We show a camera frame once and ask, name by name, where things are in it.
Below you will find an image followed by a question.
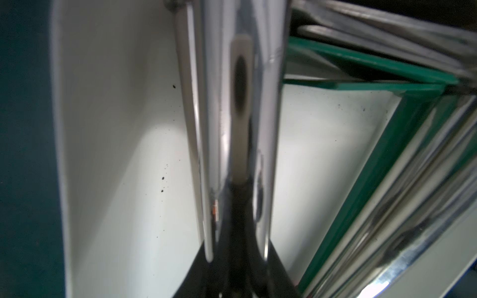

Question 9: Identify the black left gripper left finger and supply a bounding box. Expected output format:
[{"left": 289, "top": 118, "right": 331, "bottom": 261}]
[{"left": 173, "top": 243, "right": 216, "bottom": 298}]

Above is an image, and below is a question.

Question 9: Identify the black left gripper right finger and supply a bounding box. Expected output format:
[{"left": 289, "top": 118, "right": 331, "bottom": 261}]
[{"left": 260, "top": 240, "right": 300, "bottom": 298}]

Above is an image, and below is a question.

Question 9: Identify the steel hoe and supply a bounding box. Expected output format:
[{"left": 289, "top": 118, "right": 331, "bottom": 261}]
[
  {"left": 287, "top": 1, "right": 477, "bottom": 261},
  {"left": 163, "top": 0, "right": 293, "bottom": 298},
  {"left": 297, "top": 24, "right": 477, "bottom": 298}
]

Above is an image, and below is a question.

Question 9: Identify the white storage tray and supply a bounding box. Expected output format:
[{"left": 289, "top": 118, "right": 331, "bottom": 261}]
[{"left": 50, "top": 1, "right": 477, "bottom": 298}]

